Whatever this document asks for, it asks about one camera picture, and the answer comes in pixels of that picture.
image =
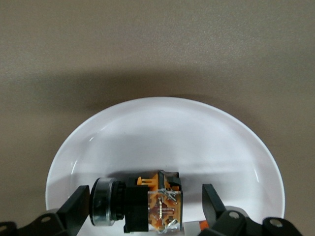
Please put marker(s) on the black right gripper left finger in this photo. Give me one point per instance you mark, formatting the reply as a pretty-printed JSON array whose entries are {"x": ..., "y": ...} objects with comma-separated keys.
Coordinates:
[{"x": 73, "y": 209}]

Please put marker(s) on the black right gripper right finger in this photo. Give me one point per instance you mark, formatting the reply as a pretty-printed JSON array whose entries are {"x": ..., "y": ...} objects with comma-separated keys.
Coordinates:
[{"x": 212, "y": 209}]

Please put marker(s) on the black orange push-button switch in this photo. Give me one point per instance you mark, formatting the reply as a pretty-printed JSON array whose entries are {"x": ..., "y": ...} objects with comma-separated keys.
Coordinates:
[{"x": 137, "y": 204}]

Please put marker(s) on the pale pink round plate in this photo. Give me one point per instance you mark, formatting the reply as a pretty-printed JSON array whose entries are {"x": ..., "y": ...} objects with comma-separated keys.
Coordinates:
[{"x": 172, "y": 135}]

